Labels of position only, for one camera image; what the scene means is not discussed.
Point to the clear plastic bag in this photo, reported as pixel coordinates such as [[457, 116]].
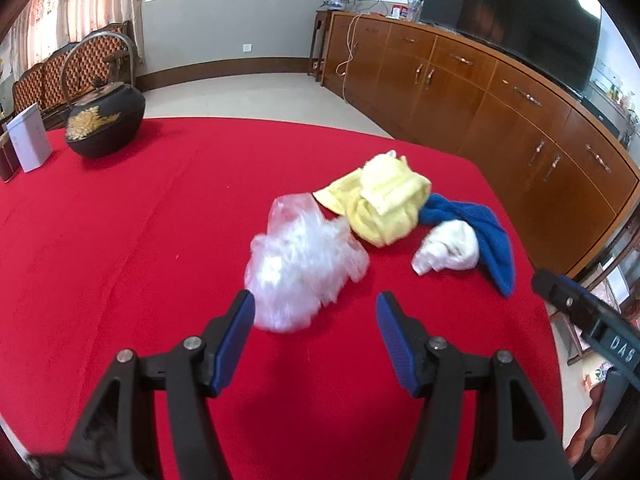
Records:
[[300, 260]]

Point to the black iron teapot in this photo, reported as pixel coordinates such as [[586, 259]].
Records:
[[107, 125]]

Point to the white crumpled cloth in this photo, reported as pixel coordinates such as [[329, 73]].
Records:
[[450, 247]]

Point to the person's right hand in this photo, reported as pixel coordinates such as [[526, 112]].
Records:
[[595, 415]]

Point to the black television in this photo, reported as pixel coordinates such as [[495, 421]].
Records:
[[510, 15]]

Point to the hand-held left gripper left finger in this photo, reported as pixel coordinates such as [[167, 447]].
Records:
[[232, 345]]

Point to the red tablecloth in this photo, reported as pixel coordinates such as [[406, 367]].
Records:
[[150, 240]]

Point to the carved wooden stand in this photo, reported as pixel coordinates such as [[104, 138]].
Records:
[[580, 347]]

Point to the dark red box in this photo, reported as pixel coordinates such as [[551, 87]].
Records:
[[6, 160]]

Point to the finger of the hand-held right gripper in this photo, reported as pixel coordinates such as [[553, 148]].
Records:
[[567, 300]]

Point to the wooden sofa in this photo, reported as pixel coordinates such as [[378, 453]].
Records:
[[55, 75]]

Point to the yellow towel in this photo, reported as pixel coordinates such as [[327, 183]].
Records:
[[380, 200]]

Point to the blue towel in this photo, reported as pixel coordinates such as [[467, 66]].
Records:
[[495, 250]]

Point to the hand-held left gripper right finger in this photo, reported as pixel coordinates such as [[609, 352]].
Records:
[[400, 350]]

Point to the clear glass jar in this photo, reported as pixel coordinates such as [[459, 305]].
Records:
[[416, 7]]

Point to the wooden sideboard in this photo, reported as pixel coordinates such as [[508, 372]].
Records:
[[500, 125]]

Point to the small wooden side table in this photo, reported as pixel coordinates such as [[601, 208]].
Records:
[[320, 25]]

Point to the black set-top device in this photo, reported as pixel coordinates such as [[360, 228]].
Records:
[[600, 112]]

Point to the white tin box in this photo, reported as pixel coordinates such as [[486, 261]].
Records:
[[30, 140]]

